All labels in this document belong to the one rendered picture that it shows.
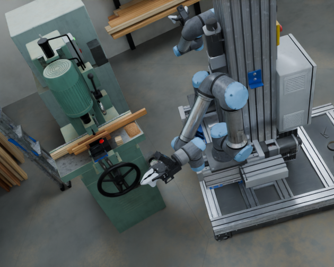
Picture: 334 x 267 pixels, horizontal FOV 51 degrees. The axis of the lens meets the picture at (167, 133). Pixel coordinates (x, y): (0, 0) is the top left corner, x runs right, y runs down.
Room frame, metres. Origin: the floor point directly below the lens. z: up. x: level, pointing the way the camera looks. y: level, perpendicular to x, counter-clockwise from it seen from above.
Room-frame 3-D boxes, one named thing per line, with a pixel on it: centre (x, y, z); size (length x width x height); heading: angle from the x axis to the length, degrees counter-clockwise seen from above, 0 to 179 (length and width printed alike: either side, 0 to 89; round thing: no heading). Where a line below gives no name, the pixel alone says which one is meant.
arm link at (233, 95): (1.21, -0.34, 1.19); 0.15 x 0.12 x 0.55; 22
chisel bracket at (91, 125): (1.75, 0.46, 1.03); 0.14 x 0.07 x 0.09; 13
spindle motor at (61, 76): (1.73, 0.46, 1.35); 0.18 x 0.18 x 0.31
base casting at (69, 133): (1.85, 0.48, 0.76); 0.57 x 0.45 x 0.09; 13
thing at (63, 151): (1.75, 0.48, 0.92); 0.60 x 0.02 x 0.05; 103
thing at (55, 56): (1.87, 0.49, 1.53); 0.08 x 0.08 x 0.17; 13
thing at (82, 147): (1.69, 0.50, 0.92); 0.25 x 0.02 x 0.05; 103
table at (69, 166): (1.63, 0.45, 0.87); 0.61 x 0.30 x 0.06; 103
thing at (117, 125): (1.75, 0.37, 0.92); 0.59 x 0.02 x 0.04; 103
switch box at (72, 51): (2.08, 0.39, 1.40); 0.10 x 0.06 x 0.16; 13
